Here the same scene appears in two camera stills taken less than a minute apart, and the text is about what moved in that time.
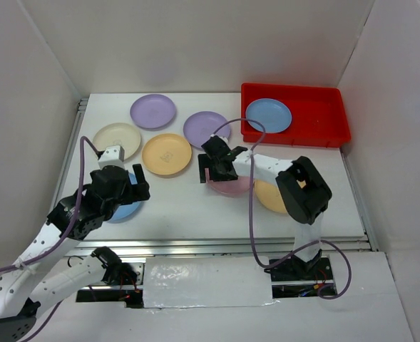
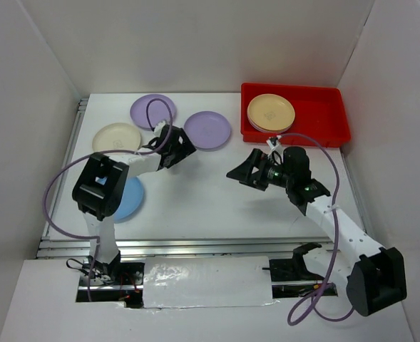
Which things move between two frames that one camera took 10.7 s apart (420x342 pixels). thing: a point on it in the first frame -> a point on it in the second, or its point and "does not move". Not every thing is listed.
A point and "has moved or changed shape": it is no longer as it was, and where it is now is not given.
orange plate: (166, 154) has moved or changed shape
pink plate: (238, 185) -> (262, 130)
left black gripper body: (132, 193) -> (181, 150)
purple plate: (200, 125) does not move
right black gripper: (207, 162) -> (244, 172)
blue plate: (126, 211) does not move
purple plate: (152, 111) does not move
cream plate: (114, 134) does not move
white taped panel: (202, 282) does not move
